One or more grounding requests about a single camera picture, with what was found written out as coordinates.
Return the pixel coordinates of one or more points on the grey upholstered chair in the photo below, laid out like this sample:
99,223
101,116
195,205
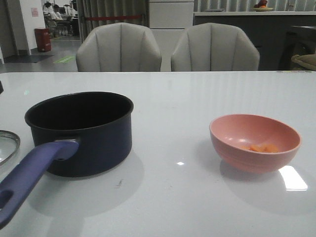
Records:
119,47
214,47

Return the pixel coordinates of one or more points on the dark blue saucepan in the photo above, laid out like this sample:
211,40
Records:
75,135

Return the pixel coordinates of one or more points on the left grey upholstered chair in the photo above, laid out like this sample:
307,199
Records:
119,47

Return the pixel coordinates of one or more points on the right grey upholstered chair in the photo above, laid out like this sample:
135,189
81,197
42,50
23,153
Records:
214,47

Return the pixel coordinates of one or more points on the white drawer cabinet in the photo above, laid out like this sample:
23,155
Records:
167,19

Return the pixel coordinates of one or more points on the orange ham pieces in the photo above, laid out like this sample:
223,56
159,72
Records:
263,148

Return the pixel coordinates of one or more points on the pink bowl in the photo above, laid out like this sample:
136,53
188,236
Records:
230,132

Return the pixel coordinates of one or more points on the red barrier belt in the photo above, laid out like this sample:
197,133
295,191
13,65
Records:
131,17

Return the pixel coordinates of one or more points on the glass lid with blue knob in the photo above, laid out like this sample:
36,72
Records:
9,145

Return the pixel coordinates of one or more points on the olive cushion seat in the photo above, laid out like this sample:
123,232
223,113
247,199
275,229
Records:
304,62

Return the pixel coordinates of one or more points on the dark grey counter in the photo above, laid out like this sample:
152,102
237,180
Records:
276,34

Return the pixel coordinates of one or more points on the fruit plate on counter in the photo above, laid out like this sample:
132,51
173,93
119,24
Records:
262,6

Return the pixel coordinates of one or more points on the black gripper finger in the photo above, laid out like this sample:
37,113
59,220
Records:
1,88

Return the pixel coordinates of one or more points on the red trash bin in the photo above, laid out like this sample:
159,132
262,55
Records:
42,39

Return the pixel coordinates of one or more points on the seated person in background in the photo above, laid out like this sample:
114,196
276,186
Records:
56,16

